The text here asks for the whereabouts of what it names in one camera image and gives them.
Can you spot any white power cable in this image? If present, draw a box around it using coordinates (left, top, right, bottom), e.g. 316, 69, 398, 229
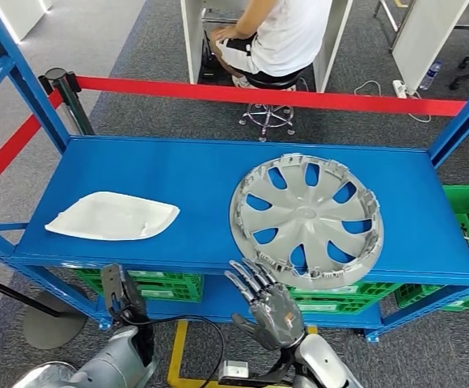
353, 80, 433, 124

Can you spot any silver plastic wheel cover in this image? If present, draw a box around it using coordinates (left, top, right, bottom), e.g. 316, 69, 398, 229
229, 154, 384, 291

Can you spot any white plastic trim part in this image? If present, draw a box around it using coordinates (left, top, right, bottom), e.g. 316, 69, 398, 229
44, 191, 181, 242

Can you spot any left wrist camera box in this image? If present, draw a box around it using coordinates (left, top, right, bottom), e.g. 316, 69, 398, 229
100, 263, 125, 317

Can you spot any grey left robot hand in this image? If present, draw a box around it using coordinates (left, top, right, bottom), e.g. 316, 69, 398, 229
115, 268, 150, 329

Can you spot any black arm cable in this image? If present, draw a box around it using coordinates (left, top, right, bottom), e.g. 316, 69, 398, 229
110, 307, 226, 388

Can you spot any white desk with panels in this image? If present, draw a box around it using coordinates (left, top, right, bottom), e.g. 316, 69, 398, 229
180, 0, 355, 93

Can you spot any white desk panel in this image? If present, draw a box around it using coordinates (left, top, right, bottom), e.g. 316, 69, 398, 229
374, 0, 469, 95

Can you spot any person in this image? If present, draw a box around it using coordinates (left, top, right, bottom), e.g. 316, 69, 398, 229
210, 0, 333, 90

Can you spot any black stanchion with base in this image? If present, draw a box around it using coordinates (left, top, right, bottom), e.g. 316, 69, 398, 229
0, 270, 88, 350

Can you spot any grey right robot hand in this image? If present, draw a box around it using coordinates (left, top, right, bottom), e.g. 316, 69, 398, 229
223, 258, 307, 352

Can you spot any green open plastic crate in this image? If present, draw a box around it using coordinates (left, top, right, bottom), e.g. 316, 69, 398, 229
442, 184, 469, 269

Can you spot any blue metal shelf rack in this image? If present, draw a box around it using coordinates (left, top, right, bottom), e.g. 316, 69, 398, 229
0, 0, 469, 344

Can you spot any black stool chrome base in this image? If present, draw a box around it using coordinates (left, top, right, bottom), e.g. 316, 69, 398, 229
238, 70, 306, 143

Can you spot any long red barrier belt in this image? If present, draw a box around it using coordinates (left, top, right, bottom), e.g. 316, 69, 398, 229
75, 74, 469, 120

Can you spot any white display plinth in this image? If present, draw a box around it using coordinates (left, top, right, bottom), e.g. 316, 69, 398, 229
0, 0, 53, 53

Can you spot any black equipment with cables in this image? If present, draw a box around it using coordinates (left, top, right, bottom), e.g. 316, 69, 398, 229
198, 29, 235, 86

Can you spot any clear water bottle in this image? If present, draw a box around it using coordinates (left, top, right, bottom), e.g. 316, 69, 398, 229
418, 60, 442, 91

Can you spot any dark stanchion post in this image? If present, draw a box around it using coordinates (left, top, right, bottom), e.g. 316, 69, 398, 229
38, 66, 96, 137

